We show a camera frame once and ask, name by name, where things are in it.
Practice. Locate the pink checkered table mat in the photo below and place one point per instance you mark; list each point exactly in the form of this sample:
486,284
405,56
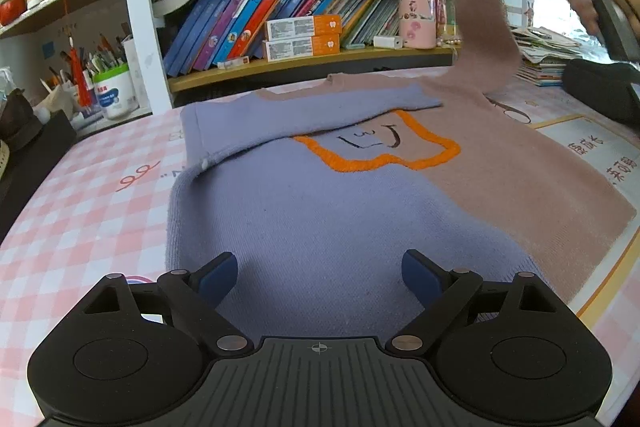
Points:
104,206

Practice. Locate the lower orange white box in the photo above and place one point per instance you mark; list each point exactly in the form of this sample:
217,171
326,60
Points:
300,47

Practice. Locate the red tassel ornament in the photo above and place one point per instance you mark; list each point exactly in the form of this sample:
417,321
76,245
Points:
84,98

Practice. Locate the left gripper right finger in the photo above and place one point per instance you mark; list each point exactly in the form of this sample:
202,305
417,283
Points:
501,352

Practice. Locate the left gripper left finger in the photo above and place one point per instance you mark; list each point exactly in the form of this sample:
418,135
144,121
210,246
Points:
128,353

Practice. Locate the purple and pink sweater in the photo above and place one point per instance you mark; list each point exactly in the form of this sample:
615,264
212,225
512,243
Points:
320,192

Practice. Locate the pink sticker cup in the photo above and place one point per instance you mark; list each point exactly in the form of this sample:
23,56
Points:
417,23

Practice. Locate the stack of magazines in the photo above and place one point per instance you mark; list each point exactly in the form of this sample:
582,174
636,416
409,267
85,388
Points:
545,54

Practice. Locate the upper orange white box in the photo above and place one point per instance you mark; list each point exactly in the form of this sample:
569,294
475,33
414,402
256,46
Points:
306,26

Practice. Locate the orange white box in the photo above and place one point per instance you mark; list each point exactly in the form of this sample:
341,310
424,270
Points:
306,26
300,47

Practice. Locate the black side box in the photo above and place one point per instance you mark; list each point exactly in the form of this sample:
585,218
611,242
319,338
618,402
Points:
29,167

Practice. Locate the black bag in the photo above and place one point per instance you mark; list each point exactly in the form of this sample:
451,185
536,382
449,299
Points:
612,90

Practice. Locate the white pen holder jar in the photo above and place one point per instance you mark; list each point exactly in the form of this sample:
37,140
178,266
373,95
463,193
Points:
115,92

